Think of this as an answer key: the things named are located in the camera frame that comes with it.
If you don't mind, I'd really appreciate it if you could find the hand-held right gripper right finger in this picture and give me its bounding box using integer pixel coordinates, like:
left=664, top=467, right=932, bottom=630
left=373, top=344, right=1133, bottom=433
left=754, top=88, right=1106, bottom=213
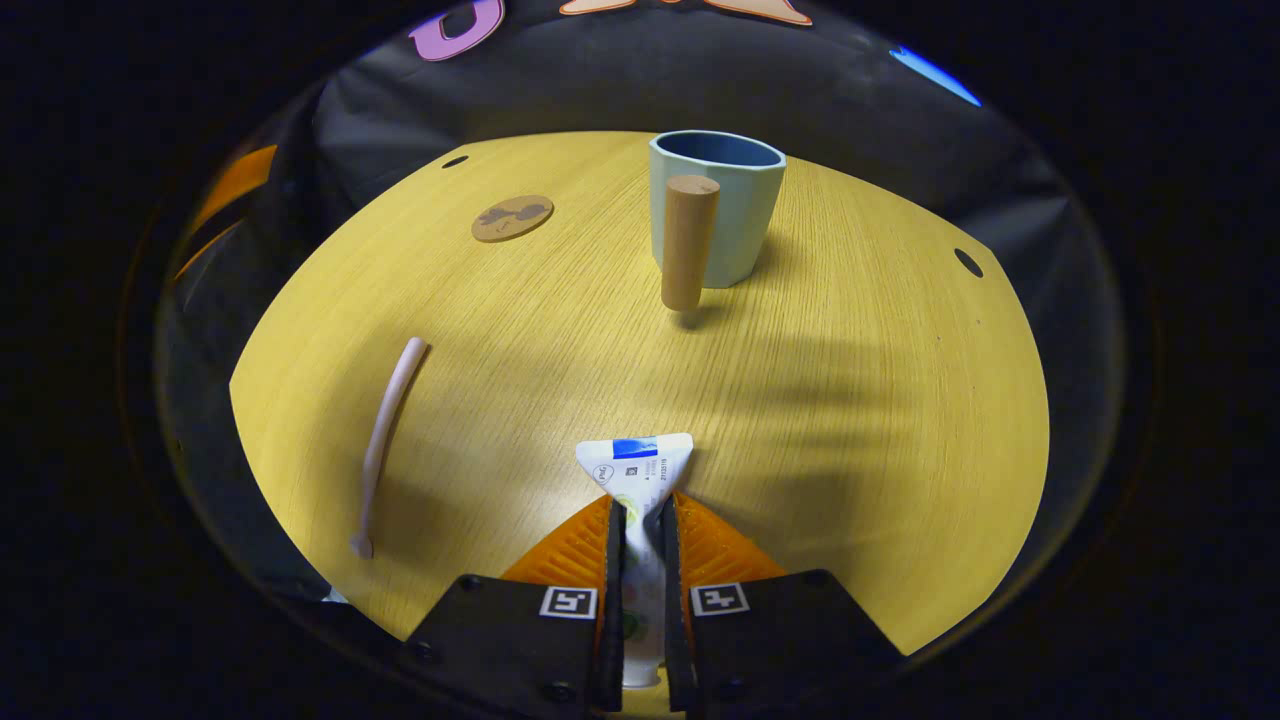
left=655, top=490, right=906, bottom=716

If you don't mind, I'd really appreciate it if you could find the white toothpaste tube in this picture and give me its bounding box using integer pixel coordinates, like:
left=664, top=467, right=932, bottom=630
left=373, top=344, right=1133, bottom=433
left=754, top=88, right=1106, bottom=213
left=575, top=432, right=695, bottom=691

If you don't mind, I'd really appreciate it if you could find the round brown coaster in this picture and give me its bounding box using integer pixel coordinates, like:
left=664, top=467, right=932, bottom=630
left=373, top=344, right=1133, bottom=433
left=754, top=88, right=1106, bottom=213
left=471, top=194, right=555, bottom=244

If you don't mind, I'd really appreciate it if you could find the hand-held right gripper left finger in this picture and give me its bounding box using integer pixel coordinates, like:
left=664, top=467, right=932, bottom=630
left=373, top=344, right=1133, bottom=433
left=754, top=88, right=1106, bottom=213
left=405, top=495, right=629, bottom=716

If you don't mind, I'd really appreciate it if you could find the black backdrop cloth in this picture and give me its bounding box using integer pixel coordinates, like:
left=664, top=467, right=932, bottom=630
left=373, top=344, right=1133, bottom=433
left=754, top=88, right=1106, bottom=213
left=155, top=0, right=1126, bottom=641

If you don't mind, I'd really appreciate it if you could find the pink toothbrush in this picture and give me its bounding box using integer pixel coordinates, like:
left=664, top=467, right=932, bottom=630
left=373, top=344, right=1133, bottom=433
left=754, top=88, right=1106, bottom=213
left=349, top=336, right=431, bottom=560

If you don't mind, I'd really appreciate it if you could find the wooden desktop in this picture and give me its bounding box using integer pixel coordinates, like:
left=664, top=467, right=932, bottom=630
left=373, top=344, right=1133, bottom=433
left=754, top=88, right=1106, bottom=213
left=228, top=130, right=1051, bottom=720

